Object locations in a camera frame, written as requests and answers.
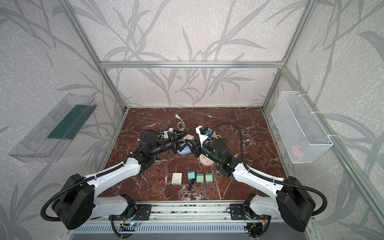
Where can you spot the clear plastic wall shelf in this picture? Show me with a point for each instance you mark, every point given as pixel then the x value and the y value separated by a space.
pixel 50 138

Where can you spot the aluminium front rail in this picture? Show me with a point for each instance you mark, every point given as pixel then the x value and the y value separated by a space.
pixel 192 210

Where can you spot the blue square power strip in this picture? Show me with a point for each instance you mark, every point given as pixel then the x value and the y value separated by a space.
pixel 185 151

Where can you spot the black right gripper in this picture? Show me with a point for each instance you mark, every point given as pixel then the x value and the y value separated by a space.
pixel 197 149

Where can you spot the green charger adapter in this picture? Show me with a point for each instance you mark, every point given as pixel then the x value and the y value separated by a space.
pixel 200 178
pixel 209 178

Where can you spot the white wire mesh basket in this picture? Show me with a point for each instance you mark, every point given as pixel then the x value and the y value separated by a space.
pixel 302 134

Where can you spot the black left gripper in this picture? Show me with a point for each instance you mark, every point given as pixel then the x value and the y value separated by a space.
pixel 174 141

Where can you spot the pink round power strip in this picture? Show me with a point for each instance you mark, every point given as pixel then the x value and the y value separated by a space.
pixel 205 161

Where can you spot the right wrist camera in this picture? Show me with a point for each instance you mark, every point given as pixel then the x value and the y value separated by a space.
pixel 204 135

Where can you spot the white charger adapter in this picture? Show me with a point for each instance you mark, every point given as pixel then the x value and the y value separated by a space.
pixel 177 179

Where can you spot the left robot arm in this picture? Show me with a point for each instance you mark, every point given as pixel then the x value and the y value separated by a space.
pixel 79 200

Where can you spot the pink charger adapter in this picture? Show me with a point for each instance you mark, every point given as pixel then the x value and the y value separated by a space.
pixel 188 137

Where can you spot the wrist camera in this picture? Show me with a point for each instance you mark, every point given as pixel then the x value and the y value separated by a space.
pixel 204 135
pixel 166 134

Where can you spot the electronics board with wires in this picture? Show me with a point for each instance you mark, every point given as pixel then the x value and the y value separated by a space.
pixel 125 230

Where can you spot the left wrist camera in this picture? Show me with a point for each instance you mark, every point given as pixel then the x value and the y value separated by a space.
pixel 166 134

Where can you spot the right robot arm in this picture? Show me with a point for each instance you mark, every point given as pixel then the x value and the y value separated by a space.
pixel 287 198

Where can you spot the right base wiring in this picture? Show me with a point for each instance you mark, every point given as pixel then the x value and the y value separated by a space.
pixel 258 226

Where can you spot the teal charger adapter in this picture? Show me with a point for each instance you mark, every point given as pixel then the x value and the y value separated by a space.
pixel 191 175

